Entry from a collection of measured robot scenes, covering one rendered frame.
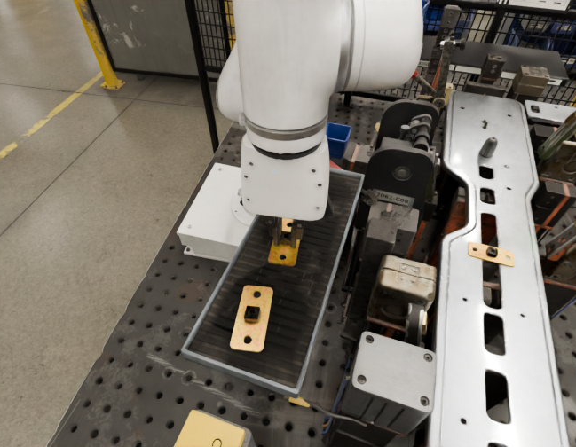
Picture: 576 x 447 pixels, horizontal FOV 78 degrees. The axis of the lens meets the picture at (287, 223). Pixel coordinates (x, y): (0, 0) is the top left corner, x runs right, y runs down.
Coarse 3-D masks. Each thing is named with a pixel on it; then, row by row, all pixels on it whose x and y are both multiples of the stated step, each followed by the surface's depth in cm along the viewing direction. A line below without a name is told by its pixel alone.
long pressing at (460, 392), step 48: (480, 96) 110; (480, 144) 93; (528, 144) 94; (528, 192) 81; (480, 240) 71; (528, 240) 71; (480, 288) 64; (528, 288) 64; (432, 336) 59; (480, 336) 58; (528, 336) 58; (480, 384) 53; (528, 384) 53; (432, 432) 48; (480, 432) 49; (528, 432) 49
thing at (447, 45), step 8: (448, 40) 85; (464, 40) 85; (440, 48) 87; (448, 48) 86; (464, 48) 86; (448, 56) 87; (440, 64) 89; (448, 64) 88; (440, 72) 90; (448, 72) 90; (440, 80) 92; (440, 88) 93; (440, 96) 95
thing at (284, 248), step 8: (288, 232) 50; (272, 240) 50; (280, 240) 49; (288, 240) 49; (272, 248) 49; (280, 248) 49; (288, 248) 49; (296, 248) 49; (272, 256) 48; (288, 256) 48; (296, 256) 49; (280, 264) 48; (288, 264) 48
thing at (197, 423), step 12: (192, 420) 35; (204, 420) 35; (216, 420) 35; (192, 432) 35; (204, 432) 35; (216, 432) 35; (228, 432) 35; (240, 432) 35; (180, 444) 34; (192, 444) 34; (204, 444) 34; (216, 444) 34; (228, 444) 34; (240, 444) 34
